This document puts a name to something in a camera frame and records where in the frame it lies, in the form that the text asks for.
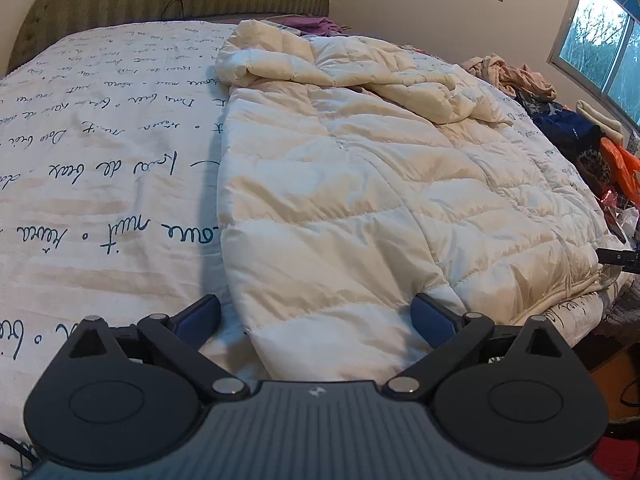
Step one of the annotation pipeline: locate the orange garment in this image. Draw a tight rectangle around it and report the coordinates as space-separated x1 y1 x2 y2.
600 136 639 207

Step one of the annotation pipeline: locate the peach crumpled garment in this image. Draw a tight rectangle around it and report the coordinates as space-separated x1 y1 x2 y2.
462 54 556 102

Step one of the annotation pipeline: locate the cream rolled towel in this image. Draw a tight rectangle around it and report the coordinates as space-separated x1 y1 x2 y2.
576 100 625 146

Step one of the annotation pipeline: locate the purple garment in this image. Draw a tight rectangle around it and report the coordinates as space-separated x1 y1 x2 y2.
270 15 344 37

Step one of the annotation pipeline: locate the white puffer jacket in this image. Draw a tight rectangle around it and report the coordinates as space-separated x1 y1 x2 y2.
215 21 625 382

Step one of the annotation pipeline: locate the white script-printed bedsheet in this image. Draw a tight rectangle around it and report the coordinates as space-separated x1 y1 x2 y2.
0 18 637 461

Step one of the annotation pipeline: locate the side wall window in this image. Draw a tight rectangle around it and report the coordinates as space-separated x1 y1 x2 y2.
550 0 639 127

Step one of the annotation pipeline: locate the dark blue clothes pile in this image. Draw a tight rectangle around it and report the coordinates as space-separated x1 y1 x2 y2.
515 89 604 170

